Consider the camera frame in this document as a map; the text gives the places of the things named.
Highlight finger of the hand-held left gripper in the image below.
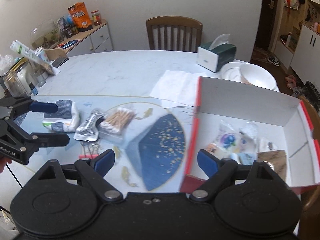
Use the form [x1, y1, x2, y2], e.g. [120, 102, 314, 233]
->
[25, 133, 70, 150]
[0, 96, 58, 119]

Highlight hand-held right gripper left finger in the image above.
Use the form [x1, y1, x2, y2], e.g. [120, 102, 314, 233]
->
[37, 149, 123, 201]

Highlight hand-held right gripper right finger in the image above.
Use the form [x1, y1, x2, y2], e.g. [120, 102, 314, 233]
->
[190, 149, 275, 201]

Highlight small orange packet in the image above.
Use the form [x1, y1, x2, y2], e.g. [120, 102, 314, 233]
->
[206, 142, 219, 154]

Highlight pink binder clip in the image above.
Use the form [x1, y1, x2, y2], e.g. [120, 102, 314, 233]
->
[79, 142, 103, 160]

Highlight white tissue pack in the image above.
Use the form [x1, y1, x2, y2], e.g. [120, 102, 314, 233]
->
[42, 99, 80, 133]

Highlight clear bag with purple print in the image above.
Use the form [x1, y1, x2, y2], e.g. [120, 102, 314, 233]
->
[216, 120, 240, 155]

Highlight silver foil packet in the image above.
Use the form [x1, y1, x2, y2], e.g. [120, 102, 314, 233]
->
[74, 108, 108, 142]

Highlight light blue carton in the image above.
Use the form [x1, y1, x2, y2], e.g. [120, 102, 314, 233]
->
[231, 152, 258, 165]

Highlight cotton swab bag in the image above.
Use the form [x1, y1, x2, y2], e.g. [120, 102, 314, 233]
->
[99, 107, 137, 137]

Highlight clear plastic bag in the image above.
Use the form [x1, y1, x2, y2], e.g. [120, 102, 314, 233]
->
[239, 121, 259, 153]

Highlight gold brown snack packets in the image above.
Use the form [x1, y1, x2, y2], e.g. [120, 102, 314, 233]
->
[257, 150, 287, 180]

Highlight red cardboard box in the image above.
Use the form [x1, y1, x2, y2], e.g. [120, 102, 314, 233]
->
[179, 76, 320, 195]

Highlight person's left hand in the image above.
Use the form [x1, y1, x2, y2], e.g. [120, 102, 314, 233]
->
[0, 159, 10, 175]

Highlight clear drinking glass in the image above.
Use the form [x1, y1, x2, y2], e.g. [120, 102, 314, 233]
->
[30, 69, 48, 87]

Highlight clear glass jar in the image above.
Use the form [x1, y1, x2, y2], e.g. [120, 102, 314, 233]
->
[2, 70, 27, 97]

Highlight blue printed table mat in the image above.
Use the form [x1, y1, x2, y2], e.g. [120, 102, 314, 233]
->
[0, 94, 200, 195]

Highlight green white carton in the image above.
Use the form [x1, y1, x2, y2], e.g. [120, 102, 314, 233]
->
[9, 40, 60, 75]

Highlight round blue mat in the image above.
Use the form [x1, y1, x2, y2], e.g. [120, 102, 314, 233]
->
[59, 39, 78, 49]

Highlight glass fish bowl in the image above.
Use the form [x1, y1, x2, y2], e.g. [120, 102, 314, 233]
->
[29, 19, 63, 50]

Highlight white paper napkin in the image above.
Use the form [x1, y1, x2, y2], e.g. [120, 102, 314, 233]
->
[149, 70, 200, 109]

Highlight white side cabinet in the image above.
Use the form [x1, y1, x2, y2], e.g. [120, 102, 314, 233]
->
[32, 19, 115, 58]

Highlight orange snack bag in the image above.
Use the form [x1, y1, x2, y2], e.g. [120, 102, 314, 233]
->
[67, 2, 93, 32]

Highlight white bowl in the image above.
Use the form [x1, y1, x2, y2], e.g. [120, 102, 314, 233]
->
[239, 63, 275, 89]

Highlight red sauce jar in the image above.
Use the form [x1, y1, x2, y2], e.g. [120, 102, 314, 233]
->
[91, 10, 102, 26]

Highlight green white tissue box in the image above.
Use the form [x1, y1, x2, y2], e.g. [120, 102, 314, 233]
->
[196, 34, 237, 73]

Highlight pink slippers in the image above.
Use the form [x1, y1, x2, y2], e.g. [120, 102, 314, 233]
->
[285, 74, 298, 88]

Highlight sneakers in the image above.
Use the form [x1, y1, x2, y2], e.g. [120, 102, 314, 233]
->
[267, 56, 281, 67]

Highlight black crate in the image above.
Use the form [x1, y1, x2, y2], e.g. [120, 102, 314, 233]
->
[304, 80, 320, 103]

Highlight wooden chair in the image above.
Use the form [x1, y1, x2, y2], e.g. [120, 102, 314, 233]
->
[146, 16, 203, 53]

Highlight dark wooden door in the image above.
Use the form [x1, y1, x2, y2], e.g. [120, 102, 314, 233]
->
[254, 0, 288, 50]

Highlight black cable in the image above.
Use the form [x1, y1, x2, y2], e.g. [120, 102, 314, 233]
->
[5, 166, 23, 188]

